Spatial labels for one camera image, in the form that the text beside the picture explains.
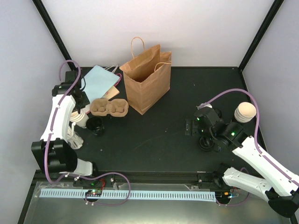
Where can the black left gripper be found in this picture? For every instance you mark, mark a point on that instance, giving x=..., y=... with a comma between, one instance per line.
x=86, y=101

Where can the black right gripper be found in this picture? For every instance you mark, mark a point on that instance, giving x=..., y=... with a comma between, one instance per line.
x=195, y=131

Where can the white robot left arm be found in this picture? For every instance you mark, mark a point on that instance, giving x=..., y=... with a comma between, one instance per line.
x=53, y=152

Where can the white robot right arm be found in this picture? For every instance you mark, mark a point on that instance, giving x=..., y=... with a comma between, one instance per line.
x=278, y=186

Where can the black coffee cup lid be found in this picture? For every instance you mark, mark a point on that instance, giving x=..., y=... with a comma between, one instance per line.
x=205, y=144

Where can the left paper cup stack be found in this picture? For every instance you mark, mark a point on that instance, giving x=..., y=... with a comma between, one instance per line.
x=80, y=118

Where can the paper cup stack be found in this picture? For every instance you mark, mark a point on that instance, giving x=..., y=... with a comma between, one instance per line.
x=80, y=118
x=245, y=112

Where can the black lid stack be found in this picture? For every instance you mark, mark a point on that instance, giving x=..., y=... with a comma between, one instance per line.
x=218, y=112

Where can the light blue paper bag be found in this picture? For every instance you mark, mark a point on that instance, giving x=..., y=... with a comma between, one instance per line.
x=98, y=82

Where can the small brown paper bag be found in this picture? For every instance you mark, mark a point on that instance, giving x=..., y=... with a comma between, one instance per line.
x=112, y=92

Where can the brown pulp cup carrier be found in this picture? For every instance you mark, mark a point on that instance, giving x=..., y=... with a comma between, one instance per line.
x=102, y=107

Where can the white plastic cutlery bundle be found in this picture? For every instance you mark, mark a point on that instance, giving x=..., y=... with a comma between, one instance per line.
x=74, y=140

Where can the right paper cup stack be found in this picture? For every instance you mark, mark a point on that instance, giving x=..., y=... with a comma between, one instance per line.
x=245, y=112

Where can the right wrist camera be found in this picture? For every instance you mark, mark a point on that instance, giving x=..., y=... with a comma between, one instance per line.
x=203, y=105

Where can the black aluminium rail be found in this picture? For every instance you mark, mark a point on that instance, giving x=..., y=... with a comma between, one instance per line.
x=201, y=179

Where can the light blue cable duct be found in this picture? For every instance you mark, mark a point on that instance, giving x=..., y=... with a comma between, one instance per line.
x=133, y=194

